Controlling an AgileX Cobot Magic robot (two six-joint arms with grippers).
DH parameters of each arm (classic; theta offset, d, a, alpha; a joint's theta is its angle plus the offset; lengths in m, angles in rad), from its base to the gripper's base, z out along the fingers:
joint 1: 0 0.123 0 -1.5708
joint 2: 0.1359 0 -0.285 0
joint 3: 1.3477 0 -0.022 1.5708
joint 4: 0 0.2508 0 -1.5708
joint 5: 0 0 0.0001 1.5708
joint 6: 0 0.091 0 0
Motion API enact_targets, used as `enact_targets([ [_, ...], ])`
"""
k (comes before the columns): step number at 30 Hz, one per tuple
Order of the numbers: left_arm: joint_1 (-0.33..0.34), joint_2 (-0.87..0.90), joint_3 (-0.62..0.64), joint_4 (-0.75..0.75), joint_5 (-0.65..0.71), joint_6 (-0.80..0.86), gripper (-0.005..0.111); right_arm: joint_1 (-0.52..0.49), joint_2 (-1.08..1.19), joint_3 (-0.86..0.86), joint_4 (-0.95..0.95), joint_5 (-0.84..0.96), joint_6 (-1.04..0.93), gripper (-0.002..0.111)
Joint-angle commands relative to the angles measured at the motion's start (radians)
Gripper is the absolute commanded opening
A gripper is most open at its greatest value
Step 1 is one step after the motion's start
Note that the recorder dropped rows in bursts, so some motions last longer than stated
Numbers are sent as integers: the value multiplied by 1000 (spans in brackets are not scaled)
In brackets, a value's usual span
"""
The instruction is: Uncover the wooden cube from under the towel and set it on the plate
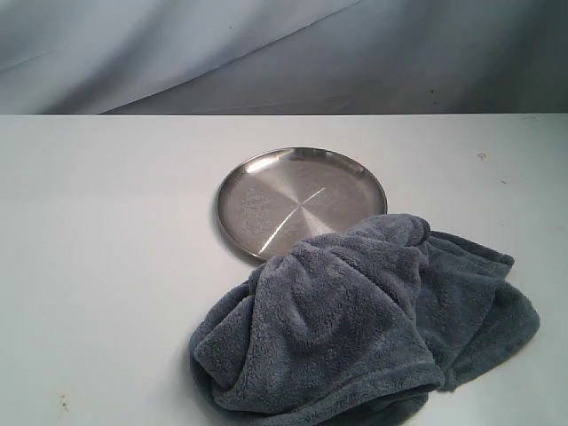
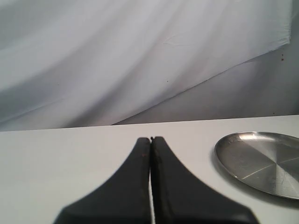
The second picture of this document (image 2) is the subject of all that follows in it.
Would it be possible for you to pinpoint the round stainless steel plate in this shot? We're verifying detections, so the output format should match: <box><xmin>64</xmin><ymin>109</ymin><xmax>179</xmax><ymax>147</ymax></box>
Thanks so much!
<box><xmin>214</xmin><ymin>132</ymin><xmax>299</xmax><ymax>200</ymax></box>

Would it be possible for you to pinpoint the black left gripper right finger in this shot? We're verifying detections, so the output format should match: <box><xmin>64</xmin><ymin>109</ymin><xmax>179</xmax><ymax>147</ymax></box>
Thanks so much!
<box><xmin>150</xmin><ymin>137</ymin><xmax>257</xmax><ymax>224</ymax></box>

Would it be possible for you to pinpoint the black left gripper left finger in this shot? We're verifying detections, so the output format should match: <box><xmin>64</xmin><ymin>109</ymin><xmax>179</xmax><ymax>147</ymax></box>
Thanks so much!
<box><xmin>55</xmin><ymin>138</ymin><xmax>151</xmax><ymax>224</ymax></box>

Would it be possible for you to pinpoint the white backdrop sheet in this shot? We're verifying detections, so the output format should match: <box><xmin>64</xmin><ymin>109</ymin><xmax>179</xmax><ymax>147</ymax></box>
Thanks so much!
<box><xmin>0</xmin><ymin>0</ymin><xmax>293</xmax><ymax>131</ymax></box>

